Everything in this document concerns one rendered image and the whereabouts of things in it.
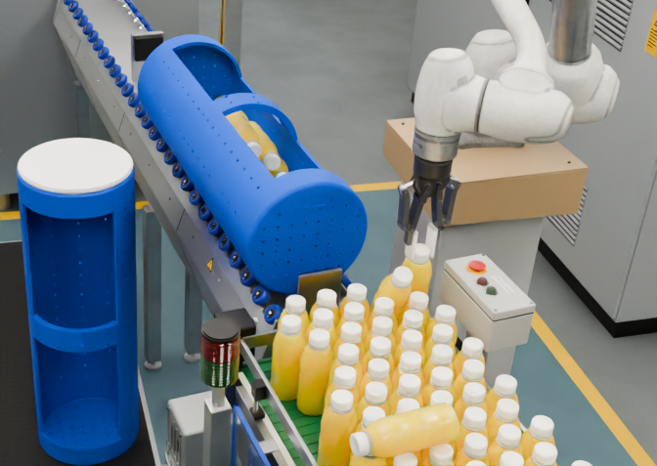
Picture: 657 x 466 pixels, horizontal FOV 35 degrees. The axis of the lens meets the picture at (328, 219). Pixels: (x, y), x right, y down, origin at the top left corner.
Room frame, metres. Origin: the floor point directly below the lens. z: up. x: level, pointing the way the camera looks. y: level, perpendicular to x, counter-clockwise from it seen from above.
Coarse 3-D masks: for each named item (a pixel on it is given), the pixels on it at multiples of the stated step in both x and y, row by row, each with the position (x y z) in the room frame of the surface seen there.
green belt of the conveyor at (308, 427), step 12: (264, 360) 1.70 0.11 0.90; (264, 372) 1.67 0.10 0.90; (264, 408) 1.56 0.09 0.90; (288, 408) 1.56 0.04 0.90; (276, 420) 1.53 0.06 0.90; (300, 420) 1.53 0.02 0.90; (312, 420) 1.54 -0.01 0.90; (300, 432) 1.50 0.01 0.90; (312, 432) 1.50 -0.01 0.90; (288, 444) 1.47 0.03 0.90; (312, 444) 1.47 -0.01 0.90
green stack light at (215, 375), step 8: (200, 360) 1.32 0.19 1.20; (200, 368) 1.32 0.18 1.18; (208, 368) 1.30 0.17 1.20; (216, 368) 1.30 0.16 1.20; (224, 368) 1.30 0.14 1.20; (232, 368) 1.31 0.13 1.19; (200, 376) 1.32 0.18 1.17; (208, 376) 1.30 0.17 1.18; (216, 376) 1.30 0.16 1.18; (224, 376) 1.30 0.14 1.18; (232, 376) 1.31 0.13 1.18; (208, 384) 1.30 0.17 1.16; (216, 384) 1.30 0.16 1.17; (224, 384) 1.30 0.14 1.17; (232, 384) 1.31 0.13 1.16
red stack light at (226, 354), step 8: (200, 336) 1.32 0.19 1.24; (240, 336) 1.33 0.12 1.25; (200, 344) 1.32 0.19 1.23; (208, 344) 1.30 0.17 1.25; (216, 344) 1.30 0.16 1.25; (224, 344) 1.30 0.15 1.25; (232, 344) 1.31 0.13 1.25; (240, 344) 1.33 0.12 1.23; (200, 352) 1.32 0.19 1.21; (208, 352) 1.30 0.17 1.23; (216, 352) 1.30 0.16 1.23; (224, 352) 1.30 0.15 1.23; (232, 352) 1.31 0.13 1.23; (208, 360) 1.30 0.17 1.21; (216, 360) 1.30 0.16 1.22; (224, 360) 1.30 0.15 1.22; (232, 360) 1.31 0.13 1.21
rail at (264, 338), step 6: (276, 330) 1.71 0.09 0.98; (246, 336) 1.68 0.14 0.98; (252, 336) 1.68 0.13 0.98; (258, 336) 1.69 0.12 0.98; (264, 336) 1.69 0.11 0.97; (270, 336) 1.70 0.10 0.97; (246, 342) 1.68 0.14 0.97; (252, 342) 1.68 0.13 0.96; (258, 342) 1.69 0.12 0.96; (264, 342) 1.69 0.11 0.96; (270, 342) 1.70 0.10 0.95
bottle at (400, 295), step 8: (384, 280) 1.74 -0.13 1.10; (392, 280) 1.73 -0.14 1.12; (384, 288) 1.73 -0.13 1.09; (392, 288) 1.72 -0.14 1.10; (400, 288) 1.72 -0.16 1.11; (408, 288) 1.73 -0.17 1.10; (376, 296) 1.75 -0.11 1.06; (384, 296) 1.73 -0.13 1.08; (392, 296) 1.72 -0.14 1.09; (400, 296) 1.72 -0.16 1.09; (408, 296) 1.73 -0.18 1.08; (400, 304) 1.72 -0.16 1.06; (400, 312) 1.74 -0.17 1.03
